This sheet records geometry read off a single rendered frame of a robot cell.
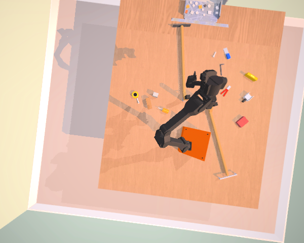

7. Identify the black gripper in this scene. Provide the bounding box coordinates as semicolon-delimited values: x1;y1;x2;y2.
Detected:
185;71;227;90

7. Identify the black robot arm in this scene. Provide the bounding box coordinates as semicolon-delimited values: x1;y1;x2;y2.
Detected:
154;70;223;153

